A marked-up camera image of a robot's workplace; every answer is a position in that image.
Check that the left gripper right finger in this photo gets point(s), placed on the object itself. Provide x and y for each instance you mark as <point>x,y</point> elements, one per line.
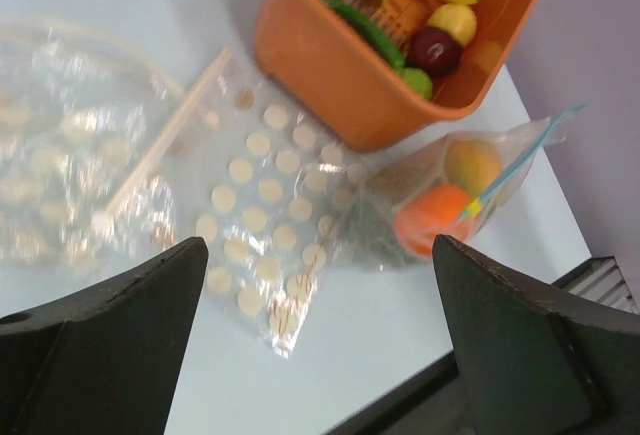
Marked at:
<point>536,359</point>

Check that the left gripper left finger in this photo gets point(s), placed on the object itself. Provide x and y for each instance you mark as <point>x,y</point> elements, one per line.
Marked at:
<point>105,359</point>

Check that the orange tangerine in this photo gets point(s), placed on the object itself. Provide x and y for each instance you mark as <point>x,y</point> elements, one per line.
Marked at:
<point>432,213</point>

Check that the clear blue-zipper zip bag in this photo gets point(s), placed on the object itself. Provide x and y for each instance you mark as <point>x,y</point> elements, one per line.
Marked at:
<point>518,147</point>

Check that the netted green melon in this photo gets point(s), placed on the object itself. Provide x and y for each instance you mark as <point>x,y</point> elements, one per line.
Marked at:
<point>370,223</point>

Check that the yellow green mango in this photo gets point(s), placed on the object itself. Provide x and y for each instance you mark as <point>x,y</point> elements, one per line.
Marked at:
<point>472,165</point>

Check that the clear dotted zip bag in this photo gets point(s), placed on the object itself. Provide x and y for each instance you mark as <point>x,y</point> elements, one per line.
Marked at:
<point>260,180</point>

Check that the red-zipper zip bag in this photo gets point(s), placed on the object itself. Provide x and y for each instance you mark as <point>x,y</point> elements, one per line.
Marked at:
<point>79,112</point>

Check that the light green guava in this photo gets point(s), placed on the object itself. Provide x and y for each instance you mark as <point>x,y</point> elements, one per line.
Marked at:
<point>418,81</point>

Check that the dark red apple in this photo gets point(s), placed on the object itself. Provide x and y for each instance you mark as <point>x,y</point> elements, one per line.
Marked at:
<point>434,51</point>

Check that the orange plastic basket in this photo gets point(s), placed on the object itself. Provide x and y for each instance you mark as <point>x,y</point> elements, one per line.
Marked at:
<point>312,52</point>

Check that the yellow bell pepper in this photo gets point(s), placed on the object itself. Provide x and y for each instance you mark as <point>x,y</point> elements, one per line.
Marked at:
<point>459,21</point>

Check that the green chili pepper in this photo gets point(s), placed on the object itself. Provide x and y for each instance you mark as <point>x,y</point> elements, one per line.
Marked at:
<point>375,37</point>

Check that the front aluminium rail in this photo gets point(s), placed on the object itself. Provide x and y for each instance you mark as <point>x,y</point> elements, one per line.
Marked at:
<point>600,280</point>

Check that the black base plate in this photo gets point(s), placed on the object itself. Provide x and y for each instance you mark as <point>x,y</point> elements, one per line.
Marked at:
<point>433,401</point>

